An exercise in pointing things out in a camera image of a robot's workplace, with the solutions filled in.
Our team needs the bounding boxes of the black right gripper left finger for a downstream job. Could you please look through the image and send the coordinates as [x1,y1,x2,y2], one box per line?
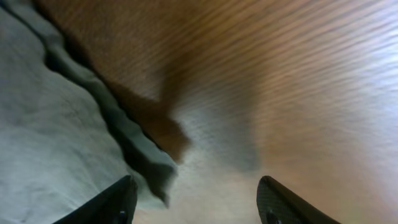
[54,175,137,224]

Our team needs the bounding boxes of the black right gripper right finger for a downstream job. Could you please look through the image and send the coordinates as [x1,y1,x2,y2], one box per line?
[256,175,339,224]

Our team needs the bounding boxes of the khaki green shorts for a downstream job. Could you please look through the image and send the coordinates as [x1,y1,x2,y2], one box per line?
[1,1,177,223]

